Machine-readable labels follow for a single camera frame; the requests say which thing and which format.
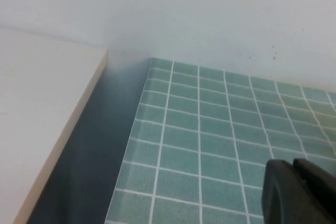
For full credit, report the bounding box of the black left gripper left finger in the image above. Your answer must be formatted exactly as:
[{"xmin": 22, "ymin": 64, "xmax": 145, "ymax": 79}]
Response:
[{"xmin": 261, "ymin": 158, "xmax": 321, "ymax": 224}]

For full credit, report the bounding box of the white raised board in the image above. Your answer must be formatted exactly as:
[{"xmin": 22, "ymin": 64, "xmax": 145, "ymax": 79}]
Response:
[{"xmin": 0, "ymin": 26, "xmax": 109, "ymax": 224}]

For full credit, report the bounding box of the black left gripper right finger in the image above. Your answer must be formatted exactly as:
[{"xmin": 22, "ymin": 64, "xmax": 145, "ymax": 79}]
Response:
[{"xmin": 292, "ymin": 157, "xmax": 336, "ymax": 224}]

